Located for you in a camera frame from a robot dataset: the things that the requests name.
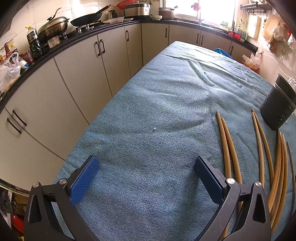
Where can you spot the blue plastic bag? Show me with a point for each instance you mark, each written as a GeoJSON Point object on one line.
{"type": "Point", "coordinates": [222, 52]}

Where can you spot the red plastic basin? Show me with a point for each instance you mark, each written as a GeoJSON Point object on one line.
{"type": "Point", "coordinates": [122, 4]}

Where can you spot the clear plastic bag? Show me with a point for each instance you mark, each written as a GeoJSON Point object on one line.
{"type": "Point", "coordinates": [281, 32]}

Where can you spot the cooking oil bottle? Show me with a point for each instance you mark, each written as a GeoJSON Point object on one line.
{"type": "Point", "coordinates": [32, 36]}

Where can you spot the white plastic food container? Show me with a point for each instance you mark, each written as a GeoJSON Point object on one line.
{"type": "Point", "coordinates": [118, 20]}

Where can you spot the black frying pan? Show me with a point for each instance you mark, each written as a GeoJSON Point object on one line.
{"type": "Point", "coordinates": [85, 19]}

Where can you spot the dark grey perforated utensil holder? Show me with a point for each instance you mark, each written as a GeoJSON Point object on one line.
{"type": "Point", "coordinates": [277, 104]}

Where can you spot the white cutting board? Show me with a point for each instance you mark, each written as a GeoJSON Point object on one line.
{"type": "Point", "coordinates": [254, 26]}

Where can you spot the white detergent bottle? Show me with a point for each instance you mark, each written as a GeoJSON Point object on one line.
{"type": "Point", "coordinates": [241, 32]}

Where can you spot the white plastic bag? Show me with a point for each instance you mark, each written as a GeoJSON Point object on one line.
{"type": "Point", "coordinates": [8, 74]}

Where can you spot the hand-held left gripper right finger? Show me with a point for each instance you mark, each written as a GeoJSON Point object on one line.
{"type": "Point", "coordinates": [208, 180]}

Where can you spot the brown cooking pot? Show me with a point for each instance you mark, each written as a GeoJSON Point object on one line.
{"type": "Point", "coordinates": [166, 14]}

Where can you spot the black kitchen countertop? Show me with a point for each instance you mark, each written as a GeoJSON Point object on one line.
{"type": "Point", "coordinates": [69, 45]}

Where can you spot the steel wok with lid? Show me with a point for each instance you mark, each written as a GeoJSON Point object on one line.
{"type": "Point", "coordinates": [53, 25]}

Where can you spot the kitchen window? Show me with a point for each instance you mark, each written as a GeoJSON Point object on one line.
{"type": "Point", "coordinates": [215, 11]}

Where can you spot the green and white box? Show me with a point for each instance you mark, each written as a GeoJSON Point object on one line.
{"type": "Point", "coordinates": [224, 24]}

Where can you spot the beige lower kitchen cabinets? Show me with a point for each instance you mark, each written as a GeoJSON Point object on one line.
{"type": "Point", "coordinates": [46, 92]}

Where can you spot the steel rice cooker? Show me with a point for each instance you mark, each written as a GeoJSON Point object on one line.
{"type": "Point", "coordinates": [137, 10]}

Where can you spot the red plastic container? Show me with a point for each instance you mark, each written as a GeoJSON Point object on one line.
{"type": "Point", "coordinates": [18, 224]}

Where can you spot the red trash basket with bag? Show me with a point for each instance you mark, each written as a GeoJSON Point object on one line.
{"type": "Point", "coordinates": [252, 61]}

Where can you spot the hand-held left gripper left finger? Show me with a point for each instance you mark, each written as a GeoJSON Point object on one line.
{"type": "Point", "coordinates": [84, 180]}

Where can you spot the steel electric kettle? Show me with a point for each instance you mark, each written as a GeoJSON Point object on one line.
{"type": "Point", "coordinates": [112, 14]}

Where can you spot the pink cloth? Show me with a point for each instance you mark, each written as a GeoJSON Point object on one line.
{"type": "Point", "coordinates": [196, 6]}

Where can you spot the red seasoning packet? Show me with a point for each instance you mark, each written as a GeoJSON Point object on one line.
{"type": "Point", "coordinates": [9, 49]}

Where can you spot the black plastic bag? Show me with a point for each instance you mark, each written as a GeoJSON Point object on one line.
{"type": "Point", "coordinates": [36, 49]}

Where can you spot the small white bowl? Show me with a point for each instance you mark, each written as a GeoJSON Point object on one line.
{"type": "Point", "coordinates": [157, 17]}

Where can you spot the small red basket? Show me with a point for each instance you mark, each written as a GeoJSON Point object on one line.
{"type": "Point", "coordinates": [234, 35]}

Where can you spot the blue table cloth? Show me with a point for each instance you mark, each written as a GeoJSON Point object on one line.
{"type": "Point", "coordinates": [150, 115]}

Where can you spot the set of wooden chopsticks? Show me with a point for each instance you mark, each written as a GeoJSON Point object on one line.
{"type": "Point", "coordinates": [282, 162]}

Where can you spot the black wall rack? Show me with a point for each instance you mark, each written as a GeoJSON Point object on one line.
{"type": "Point", "coordinates": [253, 7]}

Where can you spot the small square kitchen scale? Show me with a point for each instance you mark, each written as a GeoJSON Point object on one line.
{"type": "Point", "coordinates": [54, 42]}

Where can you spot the hanging white spoon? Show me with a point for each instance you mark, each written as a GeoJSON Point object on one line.
{"type": "Point", "coordinates": [241, 19]}

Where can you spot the black gas stove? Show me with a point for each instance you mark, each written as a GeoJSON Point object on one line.
{"type": "Point", "coordinates": [87, 27]}

